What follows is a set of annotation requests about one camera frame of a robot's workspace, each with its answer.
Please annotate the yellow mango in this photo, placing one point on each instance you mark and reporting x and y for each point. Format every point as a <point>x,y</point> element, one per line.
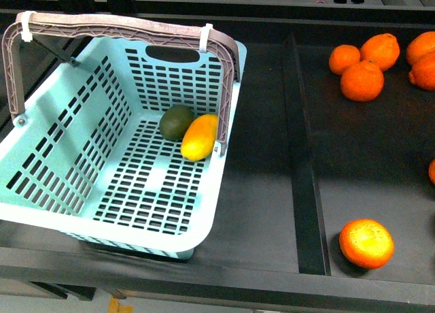
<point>199,139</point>

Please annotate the green avocado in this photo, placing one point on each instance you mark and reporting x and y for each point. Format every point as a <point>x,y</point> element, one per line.
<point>175,122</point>

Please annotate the light blue plastic basket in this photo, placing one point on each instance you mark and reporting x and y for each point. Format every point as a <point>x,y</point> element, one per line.
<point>88,158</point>

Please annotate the grey-brown basket handle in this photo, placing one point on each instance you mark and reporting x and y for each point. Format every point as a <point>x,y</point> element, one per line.
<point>102,25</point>

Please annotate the white zip tie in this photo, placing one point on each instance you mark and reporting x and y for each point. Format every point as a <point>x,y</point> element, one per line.
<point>26,34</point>
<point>204,36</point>

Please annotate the orange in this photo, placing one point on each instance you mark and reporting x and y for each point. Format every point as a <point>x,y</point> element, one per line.
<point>362,81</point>
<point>366,243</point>
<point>382,49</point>
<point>342,57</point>

